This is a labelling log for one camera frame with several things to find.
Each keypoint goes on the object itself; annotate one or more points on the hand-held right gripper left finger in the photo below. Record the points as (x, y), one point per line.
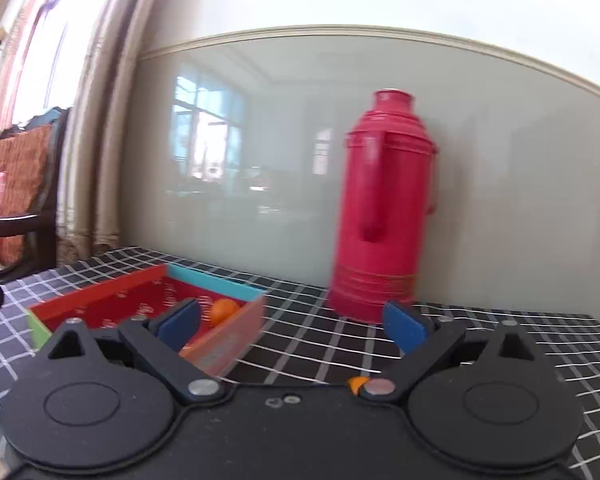
(179, 326)

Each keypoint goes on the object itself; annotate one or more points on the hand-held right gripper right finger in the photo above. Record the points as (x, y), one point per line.
(404, 329)

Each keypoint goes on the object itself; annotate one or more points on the orange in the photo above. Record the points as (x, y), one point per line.
(355, 384)
(224, 310)

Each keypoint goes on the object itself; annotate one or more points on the colourful cardboard box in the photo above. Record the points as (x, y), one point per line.
(130, 300)

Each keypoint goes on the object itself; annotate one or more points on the black checked tablecloth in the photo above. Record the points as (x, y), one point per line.
(305, 340)

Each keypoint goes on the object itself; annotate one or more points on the red thermos flask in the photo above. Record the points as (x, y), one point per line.
(385, 200)

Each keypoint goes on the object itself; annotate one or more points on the dark wooden chair orange cushion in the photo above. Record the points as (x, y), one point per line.
(22, 170)

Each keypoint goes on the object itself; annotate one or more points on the beige curtain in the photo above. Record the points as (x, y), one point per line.
(105, 110)

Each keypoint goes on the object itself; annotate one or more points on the dark blue cloth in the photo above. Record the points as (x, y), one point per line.
(47, 116)

